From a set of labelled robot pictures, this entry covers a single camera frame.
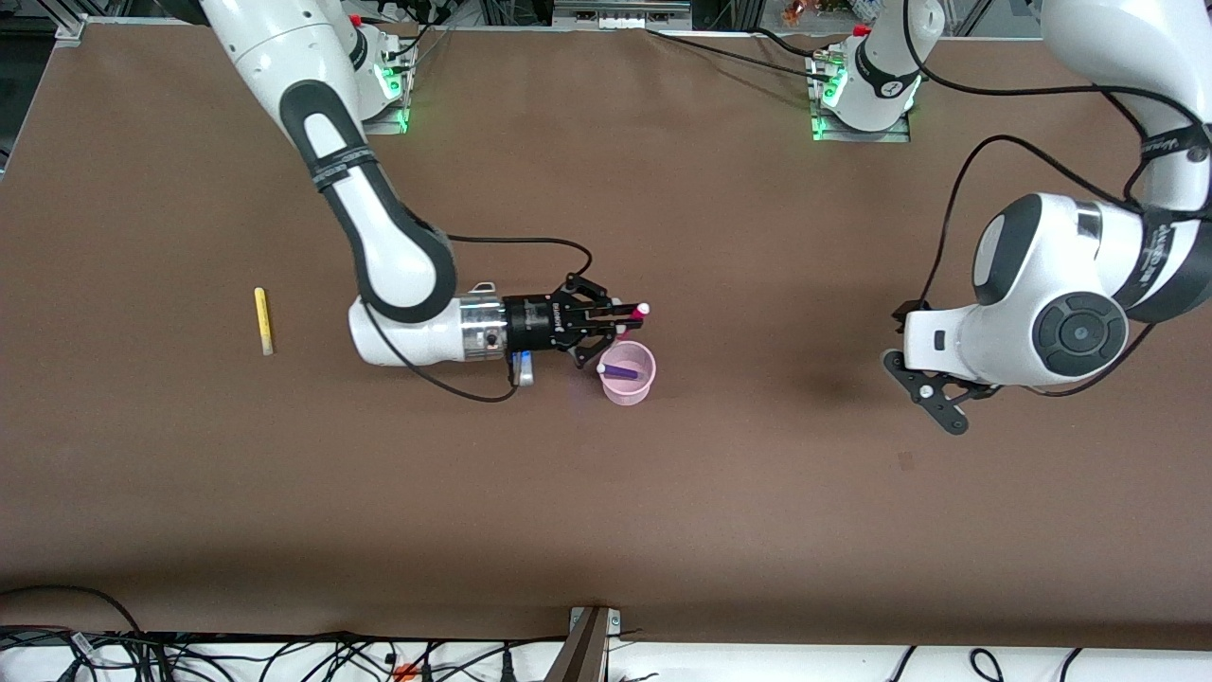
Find pink round pen holder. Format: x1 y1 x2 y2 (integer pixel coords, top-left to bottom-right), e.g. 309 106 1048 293
597 340 657 407

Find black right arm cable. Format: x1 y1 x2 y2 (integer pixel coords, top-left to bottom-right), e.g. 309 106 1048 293
363 234 595 404

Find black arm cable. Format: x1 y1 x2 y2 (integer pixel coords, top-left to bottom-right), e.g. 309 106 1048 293
363 234 595 404
902 0 1212 328

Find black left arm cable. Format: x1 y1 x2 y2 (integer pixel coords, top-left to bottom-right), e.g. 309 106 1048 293
902 0 1212 328

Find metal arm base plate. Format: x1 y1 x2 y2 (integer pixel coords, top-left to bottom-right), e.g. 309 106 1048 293
807 52 913 144
360 47 418 136

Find long black table cable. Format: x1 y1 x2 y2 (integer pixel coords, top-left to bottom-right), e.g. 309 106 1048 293
644 27 834 81

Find metal table edge bracket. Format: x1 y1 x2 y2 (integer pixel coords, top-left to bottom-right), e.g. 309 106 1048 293
544 606 624 682

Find short black table cable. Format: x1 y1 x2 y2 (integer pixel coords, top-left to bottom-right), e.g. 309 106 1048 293
748 27 839 58

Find tangled black floor cables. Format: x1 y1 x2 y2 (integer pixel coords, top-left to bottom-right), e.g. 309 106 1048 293
0 625 569 682

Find black looped floor cable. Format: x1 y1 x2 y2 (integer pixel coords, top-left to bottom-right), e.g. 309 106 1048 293
0 584 143 637

